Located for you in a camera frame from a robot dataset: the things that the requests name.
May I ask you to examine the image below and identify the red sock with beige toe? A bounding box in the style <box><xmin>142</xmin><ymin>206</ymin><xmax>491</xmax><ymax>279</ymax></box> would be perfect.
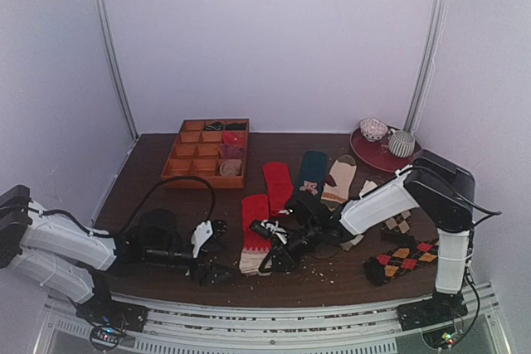
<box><xmin>239</xmin><ymin>193</ymin><xmax>275</xmax><ymax>277</ymax></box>

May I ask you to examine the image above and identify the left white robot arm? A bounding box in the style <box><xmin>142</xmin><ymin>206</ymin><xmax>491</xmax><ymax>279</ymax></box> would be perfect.
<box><xmin>1</xmin><ymin>185</ymin><xmax>231</xmax><ymax>324</ymax></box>

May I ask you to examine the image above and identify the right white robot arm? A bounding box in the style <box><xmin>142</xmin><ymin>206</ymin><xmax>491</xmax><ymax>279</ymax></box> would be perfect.
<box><xmin>250</xmin><ymin>150</ymin><xmax>475</xmax><ymax>322</ymax></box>

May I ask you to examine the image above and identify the teal reindeer sock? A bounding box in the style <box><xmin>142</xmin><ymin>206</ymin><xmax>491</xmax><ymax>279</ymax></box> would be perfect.
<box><xmin>295</xmin><ymin>151</ymin><xmax>328</xmax><ymax>199</ymax></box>

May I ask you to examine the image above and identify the black orange argyle sock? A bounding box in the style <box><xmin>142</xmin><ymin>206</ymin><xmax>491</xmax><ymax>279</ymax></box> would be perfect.
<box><xmin>363</xmin><ymin>236</ymin><xmax>439</xmax><ymax>287</ymax></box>

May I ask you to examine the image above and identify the beige striped sock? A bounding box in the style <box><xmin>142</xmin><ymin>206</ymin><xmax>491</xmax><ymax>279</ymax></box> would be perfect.
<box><xmin>321</xmin><ymin>154</ymin><xmax>357</xmax><ymax>210</ymax></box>

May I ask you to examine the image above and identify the beige rolled sock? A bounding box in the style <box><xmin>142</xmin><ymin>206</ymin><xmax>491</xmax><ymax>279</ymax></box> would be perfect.
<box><xmin>219</xmin><ymin>159</ymin><xmax>243</xmax><ymax>177</ymax></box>

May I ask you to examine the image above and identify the beige brown sock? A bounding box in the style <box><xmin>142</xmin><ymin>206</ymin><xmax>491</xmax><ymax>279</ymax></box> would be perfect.
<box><xmin>340</xmin><ymin>180</ymin><xmax>378</xmax><ymax>251</ymax></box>

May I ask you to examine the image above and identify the beige argyle sock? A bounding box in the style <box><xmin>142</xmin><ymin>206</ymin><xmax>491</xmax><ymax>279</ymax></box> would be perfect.
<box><xmin>380</xmin><ymin>211</ymin><xmax>412</xmax><ymax>239</ymax></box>

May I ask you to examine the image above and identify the wooden compartment tray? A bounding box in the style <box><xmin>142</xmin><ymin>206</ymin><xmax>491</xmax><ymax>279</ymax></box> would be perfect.
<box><xmin>161</xmin><ymin>119</ymin><xmax>250</xmax><ymax>189</ymax></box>

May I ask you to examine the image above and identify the red rolled sock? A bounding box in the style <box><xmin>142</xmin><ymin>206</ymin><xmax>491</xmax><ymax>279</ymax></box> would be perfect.
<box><xmin>222</xmin><ymin>131</ymin><xmax>246</xmax><ymax>146</ymax></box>

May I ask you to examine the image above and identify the red round plate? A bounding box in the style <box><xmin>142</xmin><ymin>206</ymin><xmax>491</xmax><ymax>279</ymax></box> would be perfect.
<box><xmin>350</xmin><ymin>126</ymin><xmax>421</xmax><ymax>173</ymax></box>

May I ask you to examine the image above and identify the black striped rolled sock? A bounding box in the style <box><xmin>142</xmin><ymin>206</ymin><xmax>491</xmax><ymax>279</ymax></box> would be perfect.
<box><xmin>203</xmin><ymin>121</ymin><xmax>224</xmax><ymax>131</ymax></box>

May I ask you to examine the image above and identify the white patterned bowl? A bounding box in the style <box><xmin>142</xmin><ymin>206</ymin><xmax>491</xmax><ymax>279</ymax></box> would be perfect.
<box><xmin>359</xmin><ymin>118</ymin><xmax>388</xmax><ymax>143</ymax></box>

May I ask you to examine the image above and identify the striped grey cup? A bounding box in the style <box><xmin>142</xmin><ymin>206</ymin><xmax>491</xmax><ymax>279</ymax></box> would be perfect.
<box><xmin>388</xmin><ymin>130</ymin><xmax>416</xmax><ymax>158</ymax></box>

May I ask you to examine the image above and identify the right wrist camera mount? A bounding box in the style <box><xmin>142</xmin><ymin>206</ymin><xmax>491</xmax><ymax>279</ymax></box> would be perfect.
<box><xmin>261</xmin><ymin>220</ymin><xmax>288</xmax><ymax>245</ymax></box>

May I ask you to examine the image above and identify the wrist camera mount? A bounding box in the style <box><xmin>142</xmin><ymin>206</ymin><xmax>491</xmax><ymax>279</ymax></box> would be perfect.
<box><xmin>190</xmin><ymin>221</ymin><xmax>213</xmax><ymax>259</ymax></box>
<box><xmin>261</xmin><ymin>220</ymin><xmax>288</xmax><ymax>245</ymax></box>

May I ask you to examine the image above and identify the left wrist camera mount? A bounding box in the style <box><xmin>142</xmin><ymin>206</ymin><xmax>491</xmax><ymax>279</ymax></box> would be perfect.
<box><xmin>190</xmin><ymin>221</ymin><xmax>213</xmax><ymax>259</ymax></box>

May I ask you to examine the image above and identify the left black cable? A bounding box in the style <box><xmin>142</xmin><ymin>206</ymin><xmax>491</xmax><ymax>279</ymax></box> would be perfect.
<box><xmin>124</xmin><ymin>175</ymin><xmax>217</xmax><ymax>239</ymax></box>

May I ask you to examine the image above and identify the black cable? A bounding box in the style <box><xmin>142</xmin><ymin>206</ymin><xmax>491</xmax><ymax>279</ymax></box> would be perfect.
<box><xmin>124</xmin><ymin>175</ymin><xmax>217</xmax><ymax>239</ymax></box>
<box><xmin>450</xmin><ymin>187</ymin><xmax>502</xmax><ymax>330</ymax></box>

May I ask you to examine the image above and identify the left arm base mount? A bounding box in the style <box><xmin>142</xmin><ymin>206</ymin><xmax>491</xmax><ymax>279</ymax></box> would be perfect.
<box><xmin>72</xmin><ymin>300</ymin><xmax>149</xmax><ymax>352</ymax></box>

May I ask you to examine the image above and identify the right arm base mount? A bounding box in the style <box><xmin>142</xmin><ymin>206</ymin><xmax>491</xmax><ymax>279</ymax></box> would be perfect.
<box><xmin>397</xmin><ymin>292</ymin><xmax>468</xmax><ymax>349</ymax></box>

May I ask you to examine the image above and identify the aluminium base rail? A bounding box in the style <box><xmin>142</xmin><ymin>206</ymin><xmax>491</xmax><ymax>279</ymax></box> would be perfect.
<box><xmin>30</xmin><ymin>283</ymin><xmax>516</xmax><ymax>353</ymax></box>

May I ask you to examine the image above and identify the right black cable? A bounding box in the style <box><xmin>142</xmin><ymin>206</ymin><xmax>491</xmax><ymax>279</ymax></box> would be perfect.
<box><xmin>450</xmin><ymin>187</ymin><xmax>502</xmax><ymax>330</ymax></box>

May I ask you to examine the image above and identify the right aluminium frame post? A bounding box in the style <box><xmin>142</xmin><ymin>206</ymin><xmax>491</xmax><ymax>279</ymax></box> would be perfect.
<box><xmin>403</xmin><ymin>0</ymin><xmax>447</xmax><ymax>135</ymax></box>

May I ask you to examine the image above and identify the aluminium frame post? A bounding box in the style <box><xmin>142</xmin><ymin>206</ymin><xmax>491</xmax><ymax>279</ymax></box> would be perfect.
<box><xmin>403</xmin><ymin>0</ymin><xmax>447</xmax><ymax>135</ymax></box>
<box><xmin>95</xmin><ymin>0</ymin><xmax>139</xmax><ymax>142</ymax></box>

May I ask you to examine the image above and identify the left aluminium frame post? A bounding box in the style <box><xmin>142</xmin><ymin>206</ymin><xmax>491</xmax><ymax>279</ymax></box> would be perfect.
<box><xmin>95</xmin><ymin>0</ymin><xmax>139</xmax><ymax>142</ymax></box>

